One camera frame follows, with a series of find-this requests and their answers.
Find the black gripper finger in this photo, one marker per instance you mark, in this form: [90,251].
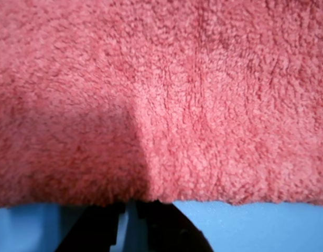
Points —
[93,231]
[172,231]

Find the orange terry towel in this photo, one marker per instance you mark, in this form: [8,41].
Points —
[161,92]

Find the grey table mat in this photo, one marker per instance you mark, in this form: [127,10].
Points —
[256,228]

